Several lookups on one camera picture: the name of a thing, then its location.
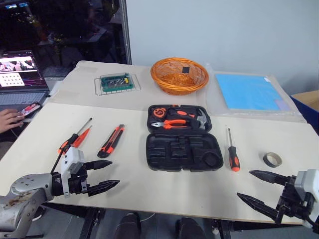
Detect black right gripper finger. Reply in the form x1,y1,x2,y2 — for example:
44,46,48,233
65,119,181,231
236,192,281,221
248,170,292,186

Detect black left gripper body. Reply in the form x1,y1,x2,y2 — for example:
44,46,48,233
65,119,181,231
66,163,91,198

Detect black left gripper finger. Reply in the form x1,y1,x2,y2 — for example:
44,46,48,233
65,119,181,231
86,179,121,198
83,159,113,173

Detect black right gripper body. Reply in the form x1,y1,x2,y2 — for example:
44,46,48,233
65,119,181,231
274,175,315,225

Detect black tape roll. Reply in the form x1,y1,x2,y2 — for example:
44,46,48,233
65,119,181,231
263,152,284,168

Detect orange black utility knife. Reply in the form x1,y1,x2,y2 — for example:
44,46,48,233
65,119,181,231
97,124,125,159

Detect long black orange screwdriver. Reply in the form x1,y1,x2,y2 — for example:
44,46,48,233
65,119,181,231
58,117,93,154

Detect short black orange screwdriver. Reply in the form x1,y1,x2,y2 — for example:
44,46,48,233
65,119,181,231
226,127,241,172

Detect black tool case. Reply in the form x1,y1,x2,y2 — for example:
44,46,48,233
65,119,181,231
146,104,224,172

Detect person's bare hand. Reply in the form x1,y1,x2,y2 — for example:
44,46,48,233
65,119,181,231
0,109,25,134

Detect dark rounded shape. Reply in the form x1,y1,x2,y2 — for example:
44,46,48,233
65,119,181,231
113,213,142,239
175,217,207,239

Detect blue cardboard box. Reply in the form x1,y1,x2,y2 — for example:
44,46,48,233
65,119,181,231
290,90,319,136

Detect orange black tape measure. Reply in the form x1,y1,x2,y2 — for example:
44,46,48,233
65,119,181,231
153,108,168,119

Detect green screwdriver bit box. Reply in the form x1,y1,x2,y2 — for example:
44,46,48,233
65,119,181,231
100,72,134,93

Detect steel claw hammer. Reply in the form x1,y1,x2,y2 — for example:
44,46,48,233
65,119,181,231
185,109,209,130

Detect smartphone with red screen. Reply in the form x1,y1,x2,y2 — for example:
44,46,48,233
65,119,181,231
16,101,42,118

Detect blue sheet in plastic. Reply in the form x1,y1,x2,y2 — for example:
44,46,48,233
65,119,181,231
205,63,307,122

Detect grey laptop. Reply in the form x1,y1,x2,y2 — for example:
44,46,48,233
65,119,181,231
0,49,52,107

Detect orange wicker basket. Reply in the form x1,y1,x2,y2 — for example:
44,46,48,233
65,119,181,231
150,57,210,96

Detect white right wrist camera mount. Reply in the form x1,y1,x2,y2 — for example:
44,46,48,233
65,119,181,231
294,169,319,201

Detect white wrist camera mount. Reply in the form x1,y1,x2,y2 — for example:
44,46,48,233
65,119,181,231
294,169,319,201
60,146,86,199

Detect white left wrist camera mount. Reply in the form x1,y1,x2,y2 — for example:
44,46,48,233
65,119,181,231
60,146,86,199

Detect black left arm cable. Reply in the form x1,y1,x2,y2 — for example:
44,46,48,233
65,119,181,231
50,145,69,175

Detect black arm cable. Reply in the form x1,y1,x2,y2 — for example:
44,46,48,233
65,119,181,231
50,145,69,175
302,216,319,235

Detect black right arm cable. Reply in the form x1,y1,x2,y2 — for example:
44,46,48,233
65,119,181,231
302,216,319,235

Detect metal wire rack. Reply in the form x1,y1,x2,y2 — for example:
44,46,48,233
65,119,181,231
94,74,142,96

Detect orange handled pliers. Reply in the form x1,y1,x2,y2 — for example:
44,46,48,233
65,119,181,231
151,119,192,130

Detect black orange tool handle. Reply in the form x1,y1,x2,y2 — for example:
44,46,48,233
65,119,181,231
169,107,196,120

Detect grey metal post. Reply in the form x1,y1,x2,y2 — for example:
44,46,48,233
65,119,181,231
119,0,133,65

